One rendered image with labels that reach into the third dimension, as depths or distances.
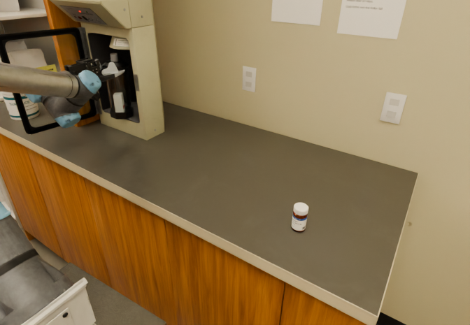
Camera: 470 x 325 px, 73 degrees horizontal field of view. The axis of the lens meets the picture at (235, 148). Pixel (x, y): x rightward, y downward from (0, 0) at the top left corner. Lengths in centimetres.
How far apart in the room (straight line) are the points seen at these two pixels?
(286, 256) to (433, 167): 74
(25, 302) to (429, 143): 128
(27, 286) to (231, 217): 56
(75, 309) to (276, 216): 59
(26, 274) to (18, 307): 5
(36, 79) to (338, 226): 96
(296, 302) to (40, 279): 63
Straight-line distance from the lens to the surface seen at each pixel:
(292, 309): 102
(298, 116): 147
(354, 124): 140
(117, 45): 145
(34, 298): 67
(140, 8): 135
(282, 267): 88
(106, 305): 85
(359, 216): 108
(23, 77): 104
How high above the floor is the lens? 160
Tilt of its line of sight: 29 degrees down
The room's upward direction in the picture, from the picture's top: 1 degrees clockwise
